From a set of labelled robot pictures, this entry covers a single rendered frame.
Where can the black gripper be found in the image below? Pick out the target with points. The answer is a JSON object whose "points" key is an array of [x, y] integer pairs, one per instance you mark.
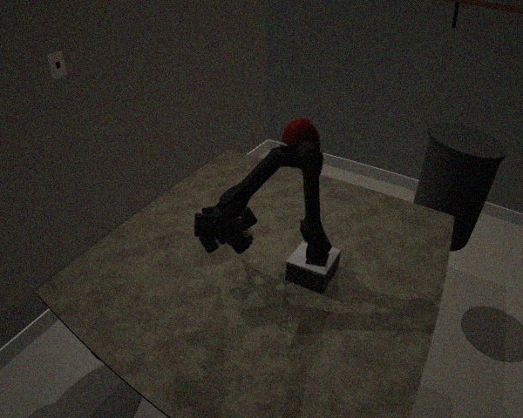
{"points": [[210, 243]]}

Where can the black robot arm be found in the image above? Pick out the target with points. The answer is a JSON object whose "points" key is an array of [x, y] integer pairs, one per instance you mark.
{"points": [[234, 200]]}

